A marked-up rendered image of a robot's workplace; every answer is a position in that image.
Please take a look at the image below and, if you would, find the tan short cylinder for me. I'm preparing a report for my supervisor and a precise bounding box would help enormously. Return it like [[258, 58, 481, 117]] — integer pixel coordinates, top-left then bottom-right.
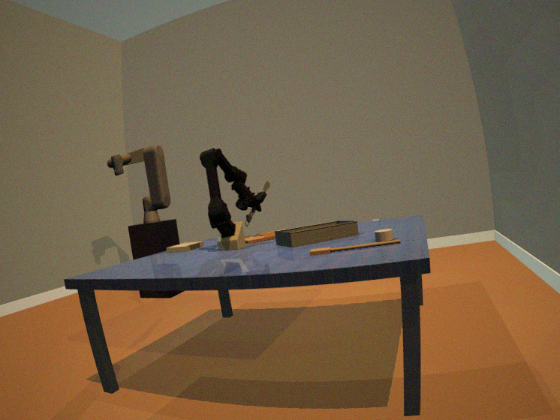
[[375, 229, 393, 242]]

